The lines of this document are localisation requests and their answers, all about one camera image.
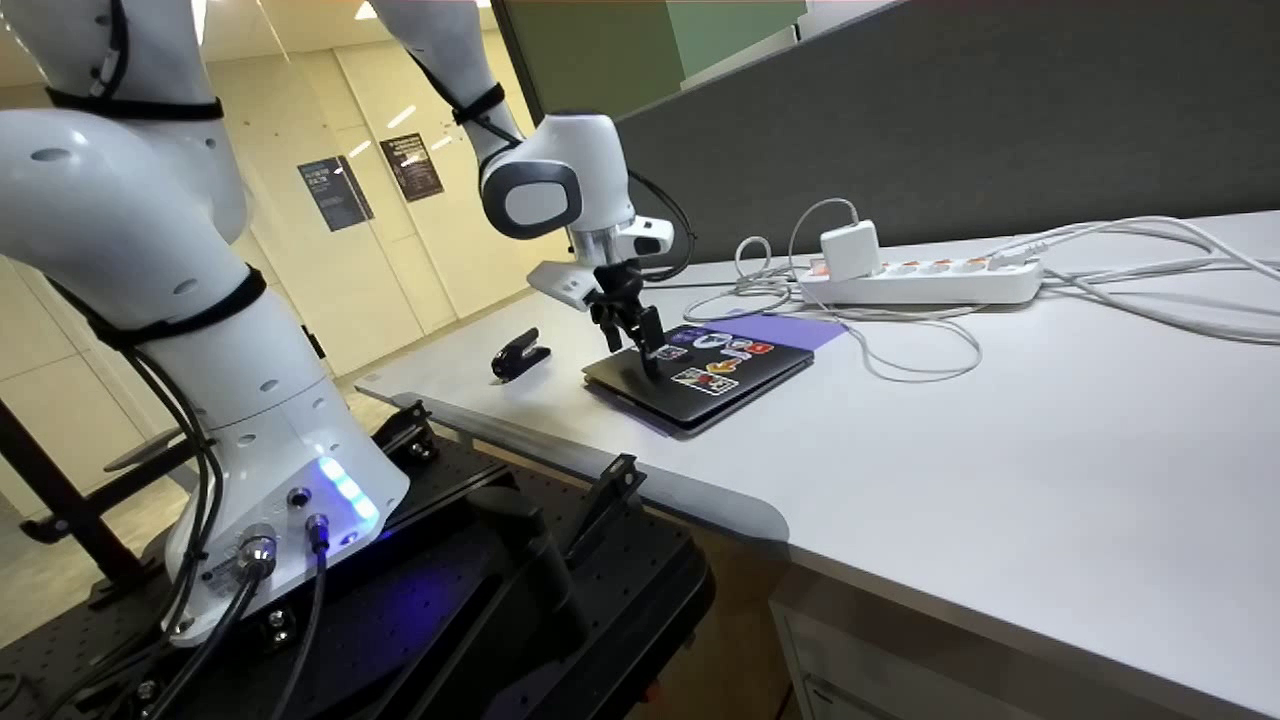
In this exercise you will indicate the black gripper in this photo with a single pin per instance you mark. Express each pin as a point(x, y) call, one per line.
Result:
point(616, 311)

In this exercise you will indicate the grey laptop with stickers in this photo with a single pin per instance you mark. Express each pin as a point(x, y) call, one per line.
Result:
point(698, 376)

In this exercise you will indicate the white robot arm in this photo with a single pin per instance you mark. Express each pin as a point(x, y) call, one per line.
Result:
point(122, 189)

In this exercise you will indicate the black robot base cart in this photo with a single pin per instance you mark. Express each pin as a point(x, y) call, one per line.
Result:
point(488, 597)

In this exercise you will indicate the white laptop charger brick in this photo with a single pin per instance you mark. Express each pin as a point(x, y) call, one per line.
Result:
point(851, 251)

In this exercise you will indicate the black stapler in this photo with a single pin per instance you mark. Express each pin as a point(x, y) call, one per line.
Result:
point(518, 356)

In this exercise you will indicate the white power strip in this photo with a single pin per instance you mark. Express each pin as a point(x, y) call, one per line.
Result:
point(953, 280)

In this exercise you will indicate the grey desk divider panel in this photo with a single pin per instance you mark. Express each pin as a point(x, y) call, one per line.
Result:
point(975, 119)

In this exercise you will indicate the black metal stand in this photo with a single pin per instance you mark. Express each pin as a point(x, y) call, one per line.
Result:
point(81, 512)

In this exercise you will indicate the dark wall poster right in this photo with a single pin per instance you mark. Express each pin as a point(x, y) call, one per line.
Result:
point(412, 165)

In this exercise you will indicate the dark wall poster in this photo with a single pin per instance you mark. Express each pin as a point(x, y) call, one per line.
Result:
point(334, 192)
point(412, 165)

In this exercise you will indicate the dark wall poster left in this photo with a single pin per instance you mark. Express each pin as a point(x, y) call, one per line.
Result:
point(334, 192)

